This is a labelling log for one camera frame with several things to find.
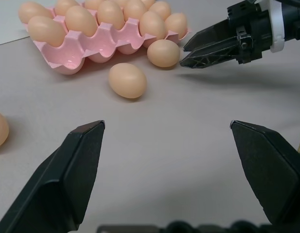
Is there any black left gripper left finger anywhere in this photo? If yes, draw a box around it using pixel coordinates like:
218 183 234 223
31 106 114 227
0 120 106 233

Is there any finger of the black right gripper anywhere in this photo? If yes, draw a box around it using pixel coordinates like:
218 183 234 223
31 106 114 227
179 36 241 70
183 19 238 52

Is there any pink egg carton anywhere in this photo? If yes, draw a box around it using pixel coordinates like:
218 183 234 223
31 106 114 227
23 0 193 75

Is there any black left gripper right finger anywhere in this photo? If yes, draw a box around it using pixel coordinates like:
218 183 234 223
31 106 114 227
229 119 300 228

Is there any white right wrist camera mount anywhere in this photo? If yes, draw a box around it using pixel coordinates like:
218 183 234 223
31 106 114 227
258 0 285 53

